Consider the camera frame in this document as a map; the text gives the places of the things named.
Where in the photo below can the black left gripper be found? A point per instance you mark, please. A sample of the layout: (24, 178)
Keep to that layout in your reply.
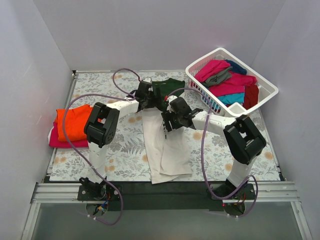
(150, 95)

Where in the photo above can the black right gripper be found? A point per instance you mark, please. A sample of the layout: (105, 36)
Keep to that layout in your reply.
(166, 122)

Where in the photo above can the white green raglan t-shirt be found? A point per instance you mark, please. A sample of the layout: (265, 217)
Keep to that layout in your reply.
(168, 154)

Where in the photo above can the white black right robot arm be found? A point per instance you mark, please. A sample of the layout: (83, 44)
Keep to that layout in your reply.
(244, 140)

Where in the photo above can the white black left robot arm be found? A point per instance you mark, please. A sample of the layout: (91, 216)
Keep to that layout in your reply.
(101, 127)

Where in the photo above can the floral patterned table mat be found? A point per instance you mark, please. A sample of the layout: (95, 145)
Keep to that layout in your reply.
(126, 158)

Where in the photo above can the grey shirt in basket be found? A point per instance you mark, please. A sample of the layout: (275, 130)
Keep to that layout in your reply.
(217, 79)

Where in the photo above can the magenta shirt in basket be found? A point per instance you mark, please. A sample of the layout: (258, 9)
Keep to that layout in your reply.
(212, 68)
(234, 85)

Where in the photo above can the teal shirt in basket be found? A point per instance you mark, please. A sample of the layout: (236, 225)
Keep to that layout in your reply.
(232, 98)

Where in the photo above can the folded orange t-shirt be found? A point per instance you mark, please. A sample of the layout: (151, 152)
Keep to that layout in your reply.
(75, 121)

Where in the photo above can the navy blue shirt in basket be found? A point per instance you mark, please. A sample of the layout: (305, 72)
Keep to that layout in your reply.
(236, 68)

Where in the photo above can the dark red shirt in basket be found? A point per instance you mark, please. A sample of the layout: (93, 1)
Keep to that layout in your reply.
(251, 95)

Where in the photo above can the white plastic laundry basket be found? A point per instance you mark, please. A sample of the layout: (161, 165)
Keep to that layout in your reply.
(267, 90)

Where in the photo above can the folded pink t-shirt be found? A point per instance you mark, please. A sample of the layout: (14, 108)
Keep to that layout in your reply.
(55, 143)

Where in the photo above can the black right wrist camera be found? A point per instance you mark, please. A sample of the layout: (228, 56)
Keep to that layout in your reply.
(177, 105)

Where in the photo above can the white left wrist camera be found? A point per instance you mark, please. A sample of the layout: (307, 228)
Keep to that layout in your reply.
(147, 80)

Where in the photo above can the black metal base rail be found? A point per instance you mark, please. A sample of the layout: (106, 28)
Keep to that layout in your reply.
(175, 195)

